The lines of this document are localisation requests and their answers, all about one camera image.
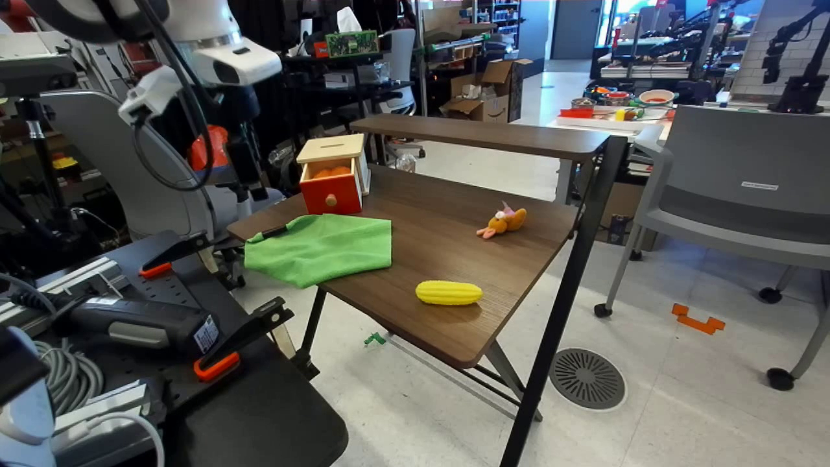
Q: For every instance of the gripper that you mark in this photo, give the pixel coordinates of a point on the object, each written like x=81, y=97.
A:
x=238, y=117

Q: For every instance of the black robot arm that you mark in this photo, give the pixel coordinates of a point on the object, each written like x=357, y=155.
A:
x=801, y=84

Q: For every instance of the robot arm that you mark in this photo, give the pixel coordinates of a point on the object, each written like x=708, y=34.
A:
x=220, y=61

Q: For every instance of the green towel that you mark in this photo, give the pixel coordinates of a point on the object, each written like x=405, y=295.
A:
x=324, y=250

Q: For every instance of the wooden box with red drawer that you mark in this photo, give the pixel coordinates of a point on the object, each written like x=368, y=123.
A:
x=331, y=149

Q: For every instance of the heap of orange balls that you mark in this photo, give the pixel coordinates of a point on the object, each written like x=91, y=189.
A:
x=332, y=172

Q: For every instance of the black shelf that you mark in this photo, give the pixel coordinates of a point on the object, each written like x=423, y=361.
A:
x=350, y=91

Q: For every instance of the red drawer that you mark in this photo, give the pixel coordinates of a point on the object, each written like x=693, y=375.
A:
x=331, y=188

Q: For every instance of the black marker pen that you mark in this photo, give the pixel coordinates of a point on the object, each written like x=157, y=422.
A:
x=275, y=231

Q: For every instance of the wooden drawer knob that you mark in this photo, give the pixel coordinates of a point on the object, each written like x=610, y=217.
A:
x=331, y=200

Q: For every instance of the green box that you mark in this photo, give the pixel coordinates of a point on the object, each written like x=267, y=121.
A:
x=351, y=43

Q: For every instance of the black clamp with orange grip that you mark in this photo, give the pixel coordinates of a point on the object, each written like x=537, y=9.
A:
x=175, y=250
x=246, y=334

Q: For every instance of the stack of cardboard boxes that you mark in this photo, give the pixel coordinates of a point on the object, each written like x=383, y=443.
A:
x=493, y=91

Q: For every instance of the green floor tape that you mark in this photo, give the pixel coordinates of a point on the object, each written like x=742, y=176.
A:
x=375, y=338

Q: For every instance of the yellow toy corn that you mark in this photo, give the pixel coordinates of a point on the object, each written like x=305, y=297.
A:
x=449, y=292

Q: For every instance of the orange plush toy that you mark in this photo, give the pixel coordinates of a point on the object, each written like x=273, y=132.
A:
x=506, y=222

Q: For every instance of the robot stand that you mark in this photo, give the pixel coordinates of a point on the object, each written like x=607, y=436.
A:
x=259, y=415

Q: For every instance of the cardboard box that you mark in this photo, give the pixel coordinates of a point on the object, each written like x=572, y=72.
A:
x=622, y=207

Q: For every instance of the white bowl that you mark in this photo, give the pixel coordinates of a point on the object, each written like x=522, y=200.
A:
x=657, y=97

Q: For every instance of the round floor vent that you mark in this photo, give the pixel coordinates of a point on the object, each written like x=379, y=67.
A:
x=587, y=379

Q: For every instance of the orange floor tape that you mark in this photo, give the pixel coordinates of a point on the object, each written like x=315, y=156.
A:
x=697, y=321

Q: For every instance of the grey chair on castors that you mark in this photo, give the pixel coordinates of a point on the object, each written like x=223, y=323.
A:
x=746, y=181

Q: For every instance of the camera on tripod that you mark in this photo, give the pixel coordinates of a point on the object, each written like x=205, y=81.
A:
x=39, y=74

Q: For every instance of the aluminium rail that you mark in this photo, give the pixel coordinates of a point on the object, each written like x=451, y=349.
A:
x=71, y=279

